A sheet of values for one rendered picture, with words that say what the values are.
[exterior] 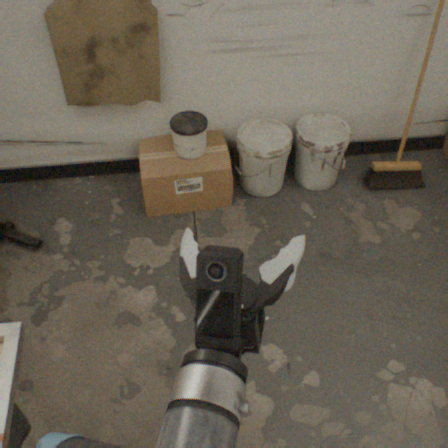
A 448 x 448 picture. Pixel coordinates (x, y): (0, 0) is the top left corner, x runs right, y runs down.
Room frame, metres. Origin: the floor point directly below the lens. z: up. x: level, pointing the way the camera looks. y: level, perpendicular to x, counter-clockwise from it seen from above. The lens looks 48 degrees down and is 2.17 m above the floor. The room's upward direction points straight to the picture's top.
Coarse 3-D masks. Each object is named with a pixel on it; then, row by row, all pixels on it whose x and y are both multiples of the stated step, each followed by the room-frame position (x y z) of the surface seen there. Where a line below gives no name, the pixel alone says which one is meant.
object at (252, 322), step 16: (256, 288) 0.34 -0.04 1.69; (192, 304) 0.33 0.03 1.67; (256, 320) 0.32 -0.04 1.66; (240, 336) 0.31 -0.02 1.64; (256, 336) 0.31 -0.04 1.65; (192, 352) 0.27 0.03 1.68; (208, 352) 0.26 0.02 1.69; (224, 352) 0.26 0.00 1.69; (240, 352) 0.29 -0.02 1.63; (256, 352) 0.30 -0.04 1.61; (240, 368) 0.25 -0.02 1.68
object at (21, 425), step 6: (18, 408) 0.64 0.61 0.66; (12, 414) 0.61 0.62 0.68; (18, 414) 0.62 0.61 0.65; (24, 414) 0.64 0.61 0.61; (12, 420) 0.60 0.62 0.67; (18, 420) 0.61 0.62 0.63; (24, 420) 0.63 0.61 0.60; (12, 426) 0.59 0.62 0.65; (18, 426) 0.60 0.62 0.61; (24, 426) 0.62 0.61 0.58; (30, 426) 0.64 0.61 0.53; (12, 432) 0.58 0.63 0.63; (18, 432) 0.59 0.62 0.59; (24, 432) 0.61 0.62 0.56; (12, 438) 0.56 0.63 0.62; (18, 438) 0.58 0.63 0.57; (24, 438) 0.60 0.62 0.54; (12, 444) 0.55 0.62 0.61; (18, 444) 0.57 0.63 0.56
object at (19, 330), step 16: (0, 336) 0.69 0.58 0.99; (16, 336) 0.69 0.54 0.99; (16, 352) 0.65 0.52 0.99; (0, 368) 0.60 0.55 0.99; (16, 368) 0.61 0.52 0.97; (0, 384) 0.56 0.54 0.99; (16, 384) 0.57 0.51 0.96; (0, 400) 0.52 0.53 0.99; (0, 416) 0.48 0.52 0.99; (0, 432) 0.44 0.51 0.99
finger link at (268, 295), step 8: (288, 272) 0.36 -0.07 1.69; (280, 280) 0.35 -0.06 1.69; (264, 288) 0.34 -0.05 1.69; (272, 288) 0.34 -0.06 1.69; (280, 288) 0.34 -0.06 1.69; (264, 296) 0.33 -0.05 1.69; (272, 296) 0.33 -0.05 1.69; (256, 304) 0.32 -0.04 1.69; (264, 304) 0.33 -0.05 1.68; (272, 304) 0.33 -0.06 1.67
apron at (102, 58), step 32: (64, 0) 2.38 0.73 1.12; (96, 0) 2.41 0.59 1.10; (128, 0) 2.42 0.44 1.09; (64, 32) 2.37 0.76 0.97; (96, 32) 2.40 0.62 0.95; (128, 32) 2.40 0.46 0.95; (64, 64) 2.37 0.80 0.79; (96, 64) 2.39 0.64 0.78; (128, 64) 2.38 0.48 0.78; (96, 96) 2.37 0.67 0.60; (128, 96) 2.38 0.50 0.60; (160, 96) 2.40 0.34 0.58
